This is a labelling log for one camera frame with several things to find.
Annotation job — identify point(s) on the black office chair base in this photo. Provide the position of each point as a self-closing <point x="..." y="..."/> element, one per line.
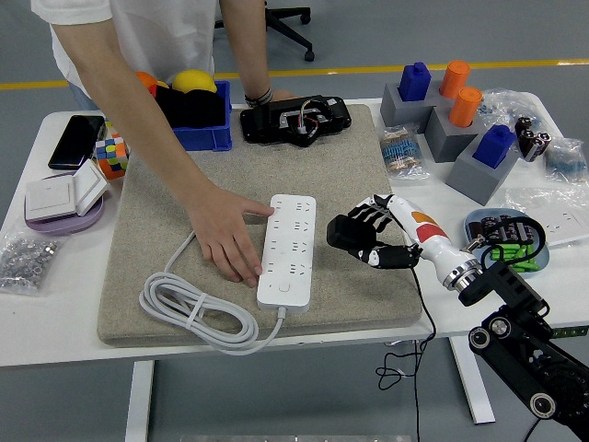
<point x="290" y="32"/>

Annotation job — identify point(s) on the bundle of black capacitors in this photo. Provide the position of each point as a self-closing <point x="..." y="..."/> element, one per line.
<point x="531" y="140"/>

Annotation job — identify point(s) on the bag of blue resistors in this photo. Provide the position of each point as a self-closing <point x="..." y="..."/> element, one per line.
<point x="566" y="161"/>

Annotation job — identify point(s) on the purple dish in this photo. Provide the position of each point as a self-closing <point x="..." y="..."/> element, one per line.
<point x="64" y="226"/>

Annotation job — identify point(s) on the orange fruit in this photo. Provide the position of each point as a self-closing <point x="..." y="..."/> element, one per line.
<point x="146" y="80"/>

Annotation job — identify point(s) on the person's right forearm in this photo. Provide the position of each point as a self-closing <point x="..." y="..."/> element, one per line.
<point x="138" y="124"/>

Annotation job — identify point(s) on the large colourful puzzle cube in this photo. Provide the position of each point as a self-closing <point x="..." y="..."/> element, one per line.
<point x="108" y="159"/>

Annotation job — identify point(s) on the blue peg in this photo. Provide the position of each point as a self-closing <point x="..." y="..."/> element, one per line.
<point x="494" y="147"/>
<point x="414" y="83"/>

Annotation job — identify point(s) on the person's left hand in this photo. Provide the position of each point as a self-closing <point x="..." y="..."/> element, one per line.
<point x="280" y="95"/>

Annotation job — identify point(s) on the black wrist band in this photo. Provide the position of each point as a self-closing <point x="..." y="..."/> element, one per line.
<point x="258" y="99"/>

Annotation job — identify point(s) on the yellow lemon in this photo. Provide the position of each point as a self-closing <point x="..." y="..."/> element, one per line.
<point x="193" y="80"/>

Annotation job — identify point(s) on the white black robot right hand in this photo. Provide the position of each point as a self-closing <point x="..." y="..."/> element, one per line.
<point x="428" y="230"/>

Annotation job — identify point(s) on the tilted white wall switch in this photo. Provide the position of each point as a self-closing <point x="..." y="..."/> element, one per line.
<point x="89" y="186"/>

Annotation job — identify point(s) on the white power strip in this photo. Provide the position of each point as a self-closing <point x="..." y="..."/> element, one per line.
<point x="290" y="258"/>

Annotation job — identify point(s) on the black table control panel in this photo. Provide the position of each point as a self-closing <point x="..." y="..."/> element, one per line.
<point x="575" y="331"/>

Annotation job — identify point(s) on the pile of green batteries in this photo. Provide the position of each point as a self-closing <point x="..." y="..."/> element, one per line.
<point x="515" y="253"/>

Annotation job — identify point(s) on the clear bag around socket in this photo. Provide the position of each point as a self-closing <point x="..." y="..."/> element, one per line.
<point x="529" y="198"/>

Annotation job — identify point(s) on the white wall socket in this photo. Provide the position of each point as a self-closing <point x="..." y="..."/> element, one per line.
<point x="563" y="225"/>

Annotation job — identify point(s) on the clear plastic bag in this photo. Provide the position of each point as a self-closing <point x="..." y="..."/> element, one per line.
<point x="511" y="103"/>

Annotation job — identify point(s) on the person's left forearm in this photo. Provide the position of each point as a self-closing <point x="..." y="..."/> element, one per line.
<point x="244" y="50"/>

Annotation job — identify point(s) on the wide grey block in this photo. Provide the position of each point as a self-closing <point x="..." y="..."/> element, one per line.
<point x="396" y="112"/>

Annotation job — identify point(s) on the light blue plate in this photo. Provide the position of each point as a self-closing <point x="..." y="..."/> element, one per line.
<point x="543" y="251"/>

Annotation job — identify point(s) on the white table leg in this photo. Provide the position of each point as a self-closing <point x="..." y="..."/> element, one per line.
<point x="469" y="382"/>
<point x="138" y="400"/>

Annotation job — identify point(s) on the blue plastic bin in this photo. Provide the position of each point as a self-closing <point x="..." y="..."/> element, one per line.
<point x="207" y="138"/>

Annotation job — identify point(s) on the orange cylinder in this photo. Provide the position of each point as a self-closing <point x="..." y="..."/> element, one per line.
<point x="454" y="78"/>
<point x="465" y="108"/>

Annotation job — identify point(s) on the black capacitor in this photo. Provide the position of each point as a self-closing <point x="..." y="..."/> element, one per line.
<point x="526" y="234"/>
<point x="475" y="228"/>
<point x="491" y="231"/>
<point x="509" y="231"/>

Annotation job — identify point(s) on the bag of striped resistors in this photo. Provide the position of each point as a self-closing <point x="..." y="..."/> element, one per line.
<point x="402" y="152"/>

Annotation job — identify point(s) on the black plug adapter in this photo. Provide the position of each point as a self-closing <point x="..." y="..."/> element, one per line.
<point x="338" y="232"/>

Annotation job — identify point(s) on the black smartphone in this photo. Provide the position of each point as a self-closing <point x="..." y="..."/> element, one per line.
<point x="76" y="140"/>

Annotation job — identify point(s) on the person's right hand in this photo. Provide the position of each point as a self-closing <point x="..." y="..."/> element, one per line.
<point x="225" y="230"/>

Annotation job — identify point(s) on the flat white wall switch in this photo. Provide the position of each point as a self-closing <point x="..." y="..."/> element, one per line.
<point x="48" y="198"/>

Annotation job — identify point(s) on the small colourful puzzle cube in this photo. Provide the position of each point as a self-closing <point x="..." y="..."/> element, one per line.
<point x="109" y="126"/>

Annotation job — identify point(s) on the grey-brown mat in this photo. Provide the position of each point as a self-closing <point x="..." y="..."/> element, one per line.
<point x="322" y="175"/>

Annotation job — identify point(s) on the bag of metal nuts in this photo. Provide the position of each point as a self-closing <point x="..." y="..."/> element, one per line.
<point x="25" y="262"/>

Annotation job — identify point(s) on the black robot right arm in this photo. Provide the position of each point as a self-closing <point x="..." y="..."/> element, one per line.
<point x="515" y="285"/>

